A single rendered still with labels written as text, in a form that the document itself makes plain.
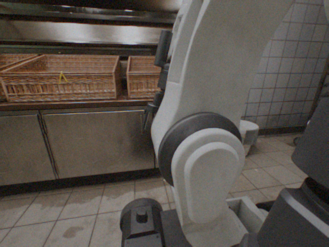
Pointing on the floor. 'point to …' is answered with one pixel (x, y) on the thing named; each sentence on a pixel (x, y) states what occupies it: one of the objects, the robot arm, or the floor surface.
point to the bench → (74, 143)
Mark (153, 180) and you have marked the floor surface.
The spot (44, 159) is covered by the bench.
